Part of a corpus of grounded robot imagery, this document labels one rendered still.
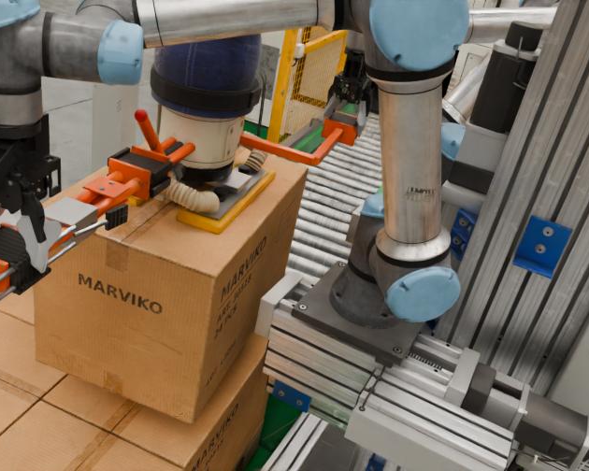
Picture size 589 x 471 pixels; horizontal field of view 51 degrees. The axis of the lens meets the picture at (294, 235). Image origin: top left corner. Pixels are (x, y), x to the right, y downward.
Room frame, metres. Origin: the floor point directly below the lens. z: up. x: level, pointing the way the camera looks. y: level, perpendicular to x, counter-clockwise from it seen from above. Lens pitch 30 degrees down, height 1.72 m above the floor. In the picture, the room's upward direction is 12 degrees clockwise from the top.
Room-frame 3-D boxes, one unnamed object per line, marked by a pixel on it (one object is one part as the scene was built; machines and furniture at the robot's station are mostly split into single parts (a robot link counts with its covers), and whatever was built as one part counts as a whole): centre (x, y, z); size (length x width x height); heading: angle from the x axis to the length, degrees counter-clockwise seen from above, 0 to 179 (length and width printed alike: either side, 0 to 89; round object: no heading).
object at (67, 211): (0.82, 0.35, 1.19); 0.07 x 0.07 x 0.04; 78
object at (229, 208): (1.26, 0.16, 1.10); 0.34 x 0.10 x 0.05; 168
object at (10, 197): (0.71, 0.38, 1.34); 0.09 x 0.08 x 0.12; 168
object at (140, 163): (1.03, 0.31, 1.20); 0.10 x 0.08 x 0.06; 78
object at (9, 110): (0.71, 0.38, 1.42); 0.08 x 0.08 x 0.05
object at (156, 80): (1.28, 0.25, 1.32); 0.23 x 0.23 x 0.04
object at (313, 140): (3.18, -0.01, 0.60); 1.60 x 0.10 x 0.09; 164
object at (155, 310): (1.28, 0.26, 0.87); 0.60 x 0.40 x 0.40; 168
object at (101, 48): (0.75, 0.29, 1.50); 0.11 x 0.11 x 0.08; 16
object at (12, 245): (0.69, 0.39, 1.20); 0.08 x 0.07 x 0.05; 168
